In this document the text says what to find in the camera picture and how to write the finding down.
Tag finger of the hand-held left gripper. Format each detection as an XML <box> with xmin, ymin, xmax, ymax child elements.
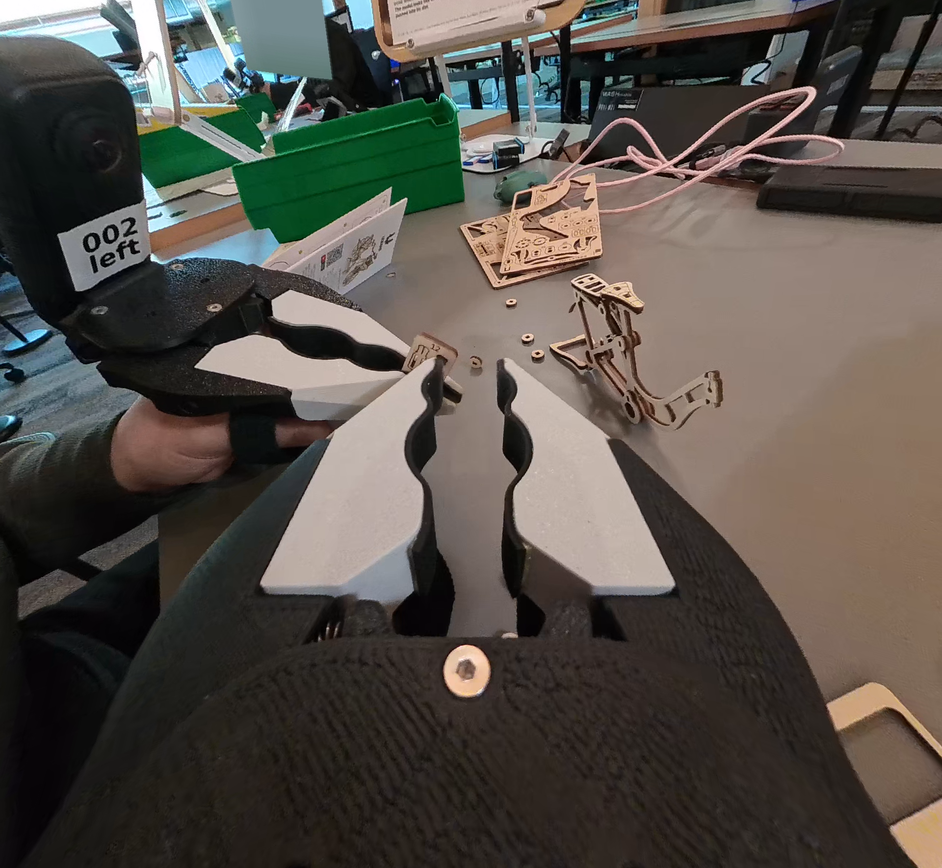
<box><xmin>268</xmin><ymin>290</ymin><xmax>413</xmax><ymax>372</ymax></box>
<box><xmin>195</xmin><ymin>334</ymin><xmax>465</xmax><ymax>426</ymax></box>

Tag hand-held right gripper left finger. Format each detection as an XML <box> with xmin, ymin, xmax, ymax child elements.
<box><xmin>259</xmin><ymin>356</ymin><xmax>453</xmax><ymax>604</ymax></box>

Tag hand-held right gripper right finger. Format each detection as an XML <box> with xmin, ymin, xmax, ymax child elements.
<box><xmin>497</xmin><ymin>359</ymin><xmax>677</xmax><ymax>597</ymax></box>

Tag small slotted wooden part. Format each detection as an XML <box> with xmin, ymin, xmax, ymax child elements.
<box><xmin>403</xmin><ymin>331</ymin><xmax>459</xmax><ymax>376</ymax></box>

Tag person's left forearm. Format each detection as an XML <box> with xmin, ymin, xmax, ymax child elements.
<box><xmin>0</xmin><ymin>412</ymin><xmax>159</xmax><ymax>589</ymax></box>

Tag emptied wooden parts sheet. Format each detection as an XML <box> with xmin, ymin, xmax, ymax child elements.
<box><xmin>826</xmin><ymin>683</ymin><xmax>942</xmax><ymax>828</ymax></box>

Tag person's left hand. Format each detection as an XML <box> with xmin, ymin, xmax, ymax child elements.
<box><xmin>110</xmin><ymin>397</ymin><xmax>336</xmax><ymax>494</ymax></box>

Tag instruction booklet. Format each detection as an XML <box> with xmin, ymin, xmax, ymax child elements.
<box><xmin>261</xmin><ymin>187</ymin><xmax>408</xmax><ymax>295</ymax></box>

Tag green plastic bin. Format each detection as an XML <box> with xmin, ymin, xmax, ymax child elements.
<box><xmin>140</xmin><ymin>110</ymin><xmax>266</xmax><ymax>188</ymax></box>
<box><xmin>232</xmin><ymin>94</ymin><xmax>466</xmax><ymax>251</ymax></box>

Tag scattered wooden washers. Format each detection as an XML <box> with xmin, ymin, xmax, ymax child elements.
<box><xmin>386</xmin><ymin>264</ymin><xmax>547</xmax><ymax>373</ymax></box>

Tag wooden board on stand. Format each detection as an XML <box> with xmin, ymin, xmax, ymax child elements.
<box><xmin>0</xmin><ymin>0</ymin><xmax>266</xmax><ymax>166</ymax></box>

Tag black labelled box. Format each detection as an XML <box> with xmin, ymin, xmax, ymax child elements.
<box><xmin>589</xmin><ymin>84</ymin><xmax>774</xmax><ymax>162</ymax></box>

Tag black flat case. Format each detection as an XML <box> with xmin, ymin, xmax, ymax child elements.
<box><xmin>757</xmin><ymin>161</ymin><xmax>942</xmax><ymax>223</ymax></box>

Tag long wooden desk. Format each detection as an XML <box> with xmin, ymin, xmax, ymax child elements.
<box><xmin>442</xmin><ymin>0</ymin><xmax>847</xmax><ymax>85</ymax></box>

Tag wooden bicycle model frame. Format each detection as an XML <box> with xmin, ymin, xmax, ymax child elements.
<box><xmin>549</xmin><ymin>274</ymin><xmax>724</xmax><ymax>431</ymax></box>

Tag pink cable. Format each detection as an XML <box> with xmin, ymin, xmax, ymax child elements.
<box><xmin>559</xmin><ymin>86</ymin><xmax>843</xmax><ymax>199</ymax></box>

